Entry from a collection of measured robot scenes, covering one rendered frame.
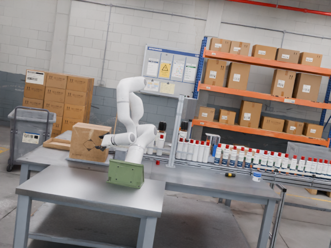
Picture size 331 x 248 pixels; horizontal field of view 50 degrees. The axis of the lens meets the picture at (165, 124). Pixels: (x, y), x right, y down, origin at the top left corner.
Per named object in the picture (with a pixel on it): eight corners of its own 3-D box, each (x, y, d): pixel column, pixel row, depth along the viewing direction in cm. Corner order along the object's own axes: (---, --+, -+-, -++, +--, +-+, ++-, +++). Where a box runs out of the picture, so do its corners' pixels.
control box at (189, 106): (193, 119, 330) (197, 99, 327) (184, 119, 316) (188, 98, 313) (184, 117, 335) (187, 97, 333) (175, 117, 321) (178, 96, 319)
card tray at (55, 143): (81, 145, 350) (82, 141, 349) (75, 151, 324) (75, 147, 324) (51, 141, 349) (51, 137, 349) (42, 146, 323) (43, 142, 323)
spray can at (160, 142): (161, 155, 342) (164, 134, 339) (161, 156, 337) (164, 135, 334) (156, 154, 342) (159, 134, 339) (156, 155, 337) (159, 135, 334)
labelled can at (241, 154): (241, 167, 344) (245, 146, 341) (242, 168, 339) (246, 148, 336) (236, 166, 344) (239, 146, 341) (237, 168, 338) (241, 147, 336)
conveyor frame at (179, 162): (248, 172, 347) (248, 168, 347) (250, 175, 337) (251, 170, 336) (82, 147, 343) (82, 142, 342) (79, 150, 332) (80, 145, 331)
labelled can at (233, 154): (233, 166, 343) (237, 145, 341) (234, 167, 338) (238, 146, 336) (228, 165, 343) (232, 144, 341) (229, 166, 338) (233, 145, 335)
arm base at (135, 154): (141, 180, 264) (146, 160, 275) (144, 167, 249) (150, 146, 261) (116, 173, 263) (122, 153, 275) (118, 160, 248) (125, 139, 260)
